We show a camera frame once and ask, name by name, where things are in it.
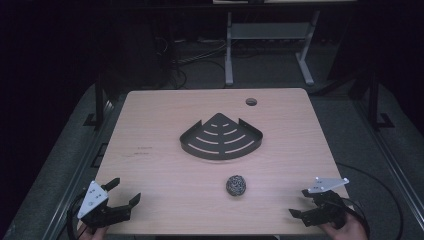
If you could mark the aluminium frame rail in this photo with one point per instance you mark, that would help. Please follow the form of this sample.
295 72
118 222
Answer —
390 160
80 173

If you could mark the person's left hand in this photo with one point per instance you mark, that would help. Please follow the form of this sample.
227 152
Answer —
95 234

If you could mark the grey metal stand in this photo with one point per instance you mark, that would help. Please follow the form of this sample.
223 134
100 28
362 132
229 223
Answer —
266 31

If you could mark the black metal post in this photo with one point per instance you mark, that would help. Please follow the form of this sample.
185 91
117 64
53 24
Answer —
374 100
99 100

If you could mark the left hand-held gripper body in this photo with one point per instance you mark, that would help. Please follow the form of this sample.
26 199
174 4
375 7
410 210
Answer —
92 200

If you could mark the black metal corner shelf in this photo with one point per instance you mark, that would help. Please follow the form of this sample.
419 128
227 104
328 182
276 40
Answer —
220 140

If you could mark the steel wool ball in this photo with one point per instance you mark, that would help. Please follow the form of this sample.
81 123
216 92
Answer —
236 185

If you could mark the person's right hand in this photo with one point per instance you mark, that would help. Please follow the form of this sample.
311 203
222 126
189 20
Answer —
348 230

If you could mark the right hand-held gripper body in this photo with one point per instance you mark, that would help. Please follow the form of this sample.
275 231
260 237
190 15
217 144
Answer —
325 208

